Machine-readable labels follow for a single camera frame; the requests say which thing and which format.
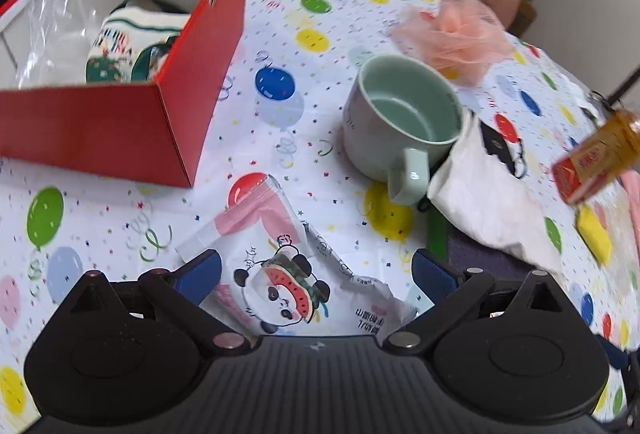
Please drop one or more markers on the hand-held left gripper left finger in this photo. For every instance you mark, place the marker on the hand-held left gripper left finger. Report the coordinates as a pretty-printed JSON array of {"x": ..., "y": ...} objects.
[{"x": 200, "y": 271}]

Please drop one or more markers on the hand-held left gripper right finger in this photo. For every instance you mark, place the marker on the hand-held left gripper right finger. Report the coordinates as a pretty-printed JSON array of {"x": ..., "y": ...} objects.
[{"x": 432, "y": 271}]

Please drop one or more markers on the panda print wipe packet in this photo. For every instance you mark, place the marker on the panda print wipe packet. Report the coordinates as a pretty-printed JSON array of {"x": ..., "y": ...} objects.
[{"x": 280, "y": 264}]

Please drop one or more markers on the white cloth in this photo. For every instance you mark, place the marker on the white cloth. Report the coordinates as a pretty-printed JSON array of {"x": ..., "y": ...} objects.
[{"x": 485, "y": 204}]

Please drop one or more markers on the black face mask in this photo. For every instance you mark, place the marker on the black face mask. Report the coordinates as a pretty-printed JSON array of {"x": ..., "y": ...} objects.
[{"x": 495, "y": 141}]

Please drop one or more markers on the red cardboard box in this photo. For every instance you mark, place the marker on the red cardboard box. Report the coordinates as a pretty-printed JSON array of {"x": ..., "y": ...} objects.
[{"x": 100, "y": 129}]

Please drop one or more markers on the orange drink bottle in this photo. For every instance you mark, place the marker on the orange drink bottle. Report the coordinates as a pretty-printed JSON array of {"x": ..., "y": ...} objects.
[{"x": 595, "y": 154}]

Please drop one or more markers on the pale green ceramic mug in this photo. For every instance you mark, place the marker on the pale green ceramic mug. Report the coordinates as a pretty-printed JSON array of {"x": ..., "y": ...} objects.
[{"x": 370, "y": 134}]

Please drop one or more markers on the pink packet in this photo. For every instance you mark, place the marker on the pink packet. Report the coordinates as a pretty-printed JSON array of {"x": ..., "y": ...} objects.
[{"x": 634, "y": 199}]

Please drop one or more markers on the pink mesh bath pouf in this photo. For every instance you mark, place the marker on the pink mesh bath pouf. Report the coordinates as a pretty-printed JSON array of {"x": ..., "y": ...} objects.
[{"x": 455, "y": 34}]

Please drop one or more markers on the patterned packet in box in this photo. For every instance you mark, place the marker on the patterned packet in box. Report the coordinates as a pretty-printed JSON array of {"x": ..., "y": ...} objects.
[{"x": 120, "y": 39}]

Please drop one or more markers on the clear plastic bag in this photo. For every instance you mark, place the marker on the clear plastic bag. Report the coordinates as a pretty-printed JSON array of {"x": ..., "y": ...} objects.
[{"x": 55, "y": 24}]

